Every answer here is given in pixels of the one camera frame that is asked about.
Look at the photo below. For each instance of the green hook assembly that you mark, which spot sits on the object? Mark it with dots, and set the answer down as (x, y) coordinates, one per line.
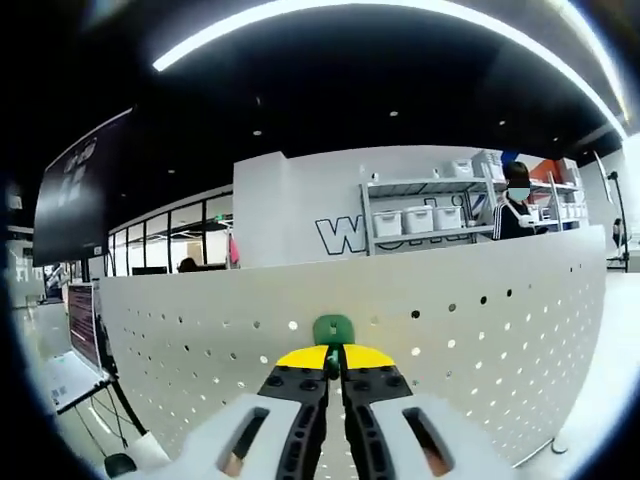
(332, 327)

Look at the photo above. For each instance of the black tripod stand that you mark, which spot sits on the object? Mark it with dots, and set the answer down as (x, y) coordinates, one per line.
(621, 225)

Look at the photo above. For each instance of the ceiling light strip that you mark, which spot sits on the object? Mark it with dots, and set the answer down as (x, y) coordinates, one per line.
(607, 65)
(200, 42)

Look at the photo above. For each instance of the metal storage shelf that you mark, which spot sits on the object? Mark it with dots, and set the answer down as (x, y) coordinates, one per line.
(425, 186)

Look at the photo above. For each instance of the black computer mouse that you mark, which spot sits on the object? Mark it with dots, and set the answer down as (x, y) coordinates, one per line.
(120, 465)

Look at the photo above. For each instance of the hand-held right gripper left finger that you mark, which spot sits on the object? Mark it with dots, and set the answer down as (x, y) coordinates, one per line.
(260, 425)

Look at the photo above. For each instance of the open silver laptop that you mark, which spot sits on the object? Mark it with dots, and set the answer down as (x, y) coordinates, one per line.
(70, 385)

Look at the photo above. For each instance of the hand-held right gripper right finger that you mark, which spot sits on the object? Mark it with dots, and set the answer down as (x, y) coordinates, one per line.
(400, 425)

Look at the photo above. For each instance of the large black wall screen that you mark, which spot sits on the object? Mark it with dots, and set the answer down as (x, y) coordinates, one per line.
(75, 200)

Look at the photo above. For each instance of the white storage box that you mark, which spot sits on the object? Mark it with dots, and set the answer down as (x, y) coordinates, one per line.
(460, 167)
(387, 223)
(419, 220)
(447, 217)
(487, 161)

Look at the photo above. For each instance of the computer monitor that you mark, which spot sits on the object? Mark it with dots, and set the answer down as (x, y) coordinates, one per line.
(82, 325)

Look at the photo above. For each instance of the white perforated mounting plate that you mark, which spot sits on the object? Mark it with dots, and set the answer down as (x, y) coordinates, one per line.
(450, 280)

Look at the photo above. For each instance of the pink cloth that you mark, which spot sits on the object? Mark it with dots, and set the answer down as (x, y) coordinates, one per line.
(234, 250)

